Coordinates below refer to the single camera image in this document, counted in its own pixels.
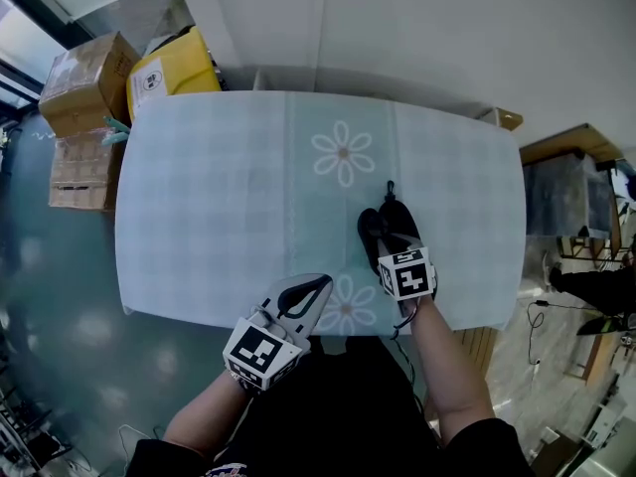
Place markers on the person's black shirt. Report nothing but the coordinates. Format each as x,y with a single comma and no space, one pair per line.
338,440

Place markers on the wooden slatted pallet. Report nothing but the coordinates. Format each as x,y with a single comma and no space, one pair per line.
474,356

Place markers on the black framed glass door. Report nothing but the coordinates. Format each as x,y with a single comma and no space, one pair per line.
20,43

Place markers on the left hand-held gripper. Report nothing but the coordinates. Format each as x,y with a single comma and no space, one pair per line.
258,353

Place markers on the light blue floral tablecloth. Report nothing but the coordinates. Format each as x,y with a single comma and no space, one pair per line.
208,206

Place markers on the taped brown cardboard box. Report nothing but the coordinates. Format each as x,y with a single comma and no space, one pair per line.
84,172

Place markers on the large brown cardboard box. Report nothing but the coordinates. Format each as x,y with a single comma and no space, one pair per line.
84,82

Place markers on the black sunglasses case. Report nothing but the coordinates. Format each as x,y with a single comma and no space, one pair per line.
405,221

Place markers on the person's black trousers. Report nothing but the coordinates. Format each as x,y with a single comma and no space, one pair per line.
358,356

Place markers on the person's left forearm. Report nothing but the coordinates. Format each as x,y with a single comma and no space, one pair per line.
208,415

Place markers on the plastic-wrapped furniture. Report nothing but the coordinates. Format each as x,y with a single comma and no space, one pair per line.
566,197

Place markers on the wooden board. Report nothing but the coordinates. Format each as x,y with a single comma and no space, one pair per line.
571,142

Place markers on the person's right forearm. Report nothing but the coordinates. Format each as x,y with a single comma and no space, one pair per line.
447,365

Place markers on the yellow box with white label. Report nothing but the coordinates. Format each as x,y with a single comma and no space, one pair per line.
184,67

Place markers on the wooden table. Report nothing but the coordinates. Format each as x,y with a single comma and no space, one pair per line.
504,118

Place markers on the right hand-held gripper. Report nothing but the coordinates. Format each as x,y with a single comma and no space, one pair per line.
410,273

